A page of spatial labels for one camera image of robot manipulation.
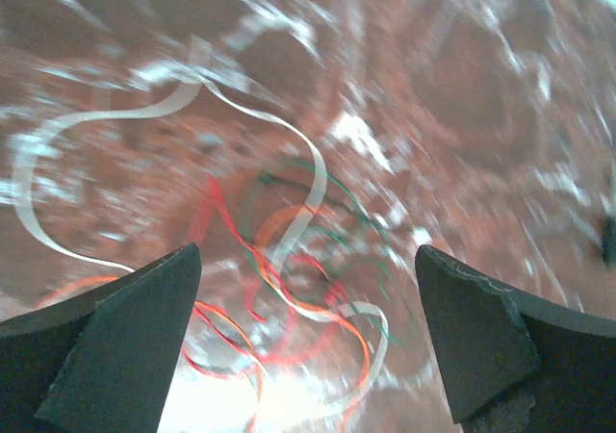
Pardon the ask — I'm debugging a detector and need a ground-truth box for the white wire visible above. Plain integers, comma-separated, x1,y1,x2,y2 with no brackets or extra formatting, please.
12,36,391,420

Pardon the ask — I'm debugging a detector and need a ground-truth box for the orange wire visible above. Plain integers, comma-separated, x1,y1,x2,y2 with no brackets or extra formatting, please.
38,204,372,433

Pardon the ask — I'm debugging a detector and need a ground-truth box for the red wire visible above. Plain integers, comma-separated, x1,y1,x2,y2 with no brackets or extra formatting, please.
182,177,357,381

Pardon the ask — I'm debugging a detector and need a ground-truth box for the green wire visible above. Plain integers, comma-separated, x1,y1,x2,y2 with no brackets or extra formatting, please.
240,156,420,347

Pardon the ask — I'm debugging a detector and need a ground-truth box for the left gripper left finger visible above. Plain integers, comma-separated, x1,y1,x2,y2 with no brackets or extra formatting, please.
1,243,201,432

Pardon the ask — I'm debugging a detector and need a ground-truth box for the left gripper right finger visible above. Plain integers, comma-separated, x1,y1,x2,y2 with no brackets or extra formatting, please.
415,245,615,433

